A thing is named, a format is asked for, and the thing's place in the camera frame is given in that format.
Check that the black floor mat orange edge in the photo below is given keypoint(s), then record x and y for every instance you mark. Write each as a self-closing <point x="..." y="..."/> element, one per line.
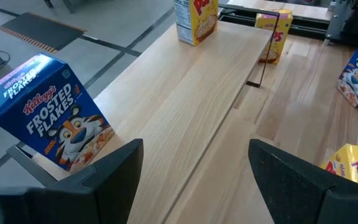
<point x="42" y="31"/>

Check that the wooden shelf with black legs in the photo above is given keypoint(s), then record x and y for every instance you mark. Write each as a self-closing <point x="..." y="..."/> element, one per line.
<point x="182" y="93"/>

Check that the yellow Corn Pops cereal box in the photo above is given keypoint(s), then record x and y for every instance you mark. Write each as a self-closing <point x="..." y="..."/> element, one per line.
<point x="200" y="21"/>
<point x="283" y="34"/>
<point x="353" y="165"/>

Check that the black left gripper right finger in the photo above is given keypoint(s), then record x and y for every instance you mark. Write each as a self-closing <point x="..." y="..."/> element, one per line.
<point x="287" y="193"/>

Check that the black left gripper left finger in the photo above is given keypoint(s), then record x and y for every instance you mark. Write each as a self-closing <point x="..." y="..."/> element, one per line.
<point x="104" y="193"/>

